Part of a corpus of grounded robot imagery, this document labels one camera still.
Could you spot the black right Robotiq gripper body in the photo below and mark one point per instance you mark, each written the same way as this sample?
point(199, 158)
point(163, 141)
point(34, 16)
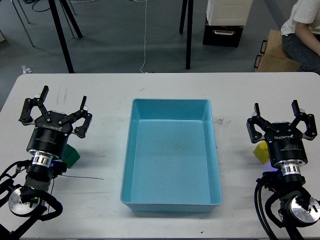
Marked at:
point(284, 142)

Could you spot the yellow block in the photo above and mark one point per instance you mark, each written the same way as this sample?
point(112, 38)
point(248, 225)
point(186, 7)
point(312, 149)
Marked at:
point(262, 153)

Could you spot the black tripod legs right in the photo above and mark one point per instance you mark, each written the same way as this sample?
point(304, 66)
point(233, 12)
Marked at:
point(186, 15)

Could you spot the black case with handle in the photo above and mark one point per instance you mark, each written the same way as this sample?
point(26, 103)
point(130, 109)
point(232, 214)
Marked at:
point(222, 35)

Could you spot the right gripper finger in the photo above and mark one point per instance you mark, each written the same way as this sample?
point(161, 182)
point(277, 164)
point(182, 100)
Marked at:
point(264, 125)
point(308, 119)

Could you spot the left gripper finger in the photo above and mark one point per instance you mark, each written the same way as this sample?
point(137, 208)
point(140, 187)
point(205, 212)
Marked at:
point(29, 103)
point(66, 123)

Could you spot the green block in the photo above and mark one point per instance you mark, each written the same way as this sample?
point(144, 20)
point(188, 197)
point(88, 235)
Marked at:
point(70, 156)

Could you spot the grey chair legs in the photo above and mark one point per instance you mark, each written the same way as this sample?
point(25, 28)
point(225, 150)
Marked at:
point(23, 22)

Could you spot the white appliance box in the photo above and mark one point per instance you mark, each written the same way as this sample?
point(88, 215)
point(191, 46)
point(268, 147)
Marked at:
point(228, 12)

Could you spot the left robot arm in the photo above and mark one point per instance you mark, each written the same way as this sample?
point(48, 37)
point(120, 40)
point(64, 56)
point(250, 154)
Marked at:
point(25, 184)

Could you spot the seated person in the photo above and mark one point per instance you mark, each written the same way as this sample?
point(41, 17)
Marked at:
point(301, 35)

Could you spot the black tripod legs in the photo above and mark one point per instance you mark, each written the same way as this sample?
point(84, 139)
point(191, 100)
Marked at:
point(186, 15)
point(60, 33)

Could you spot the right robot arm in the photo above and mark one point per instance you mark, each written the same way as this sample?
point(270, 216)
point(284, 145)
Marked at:
point(279, 195)

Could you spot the light blue plastic box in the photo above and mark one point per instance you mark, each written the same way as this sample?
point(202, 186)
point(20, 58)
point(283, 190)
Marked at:
point(171, 162)

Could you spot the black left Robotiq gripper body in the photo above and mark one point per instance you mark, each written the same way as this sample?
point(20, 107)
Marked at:
point(50, 137)

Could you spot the black tripod legs left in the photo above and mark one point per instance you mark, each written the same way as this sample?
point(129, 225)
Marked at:
point(60, 33)

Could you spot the cardboard box with handles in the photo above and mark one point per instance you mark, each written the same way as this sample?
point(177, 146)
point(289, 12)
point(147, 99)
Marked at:
point(272, 56)

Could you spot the white tape on floor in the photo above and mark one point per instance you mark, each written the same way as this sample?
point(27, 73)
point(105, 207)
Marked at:
point(26, 70)

